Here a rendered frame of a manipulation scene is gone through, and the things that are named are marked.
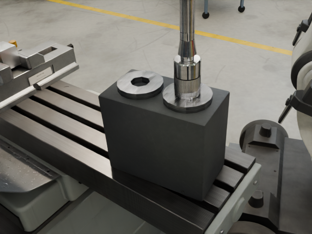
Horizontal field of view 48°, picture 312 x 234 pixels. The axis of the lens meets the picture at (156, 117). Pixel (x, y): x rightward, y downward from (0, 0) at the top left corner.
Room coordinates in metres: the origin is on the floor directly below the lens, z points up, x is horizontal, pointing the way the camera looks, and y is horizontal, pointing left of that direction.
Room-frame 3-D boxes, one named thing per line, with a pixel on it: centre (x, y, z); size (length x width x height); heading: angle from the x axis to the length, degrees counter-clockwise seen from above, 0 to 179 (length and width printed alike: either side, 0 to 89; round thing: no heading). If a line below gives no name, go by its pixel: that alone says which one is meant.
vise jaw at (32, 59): (0.98, 0.39, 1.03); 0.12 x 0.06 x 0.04; 52
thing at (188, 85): (0.53, -0.06, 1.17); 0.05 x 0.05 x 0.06
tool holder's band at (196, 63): (0.53, -0.06, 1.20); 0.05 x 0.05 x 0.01
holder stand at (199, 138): (0.56, -0.02, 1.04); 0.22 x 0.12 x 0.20; 58
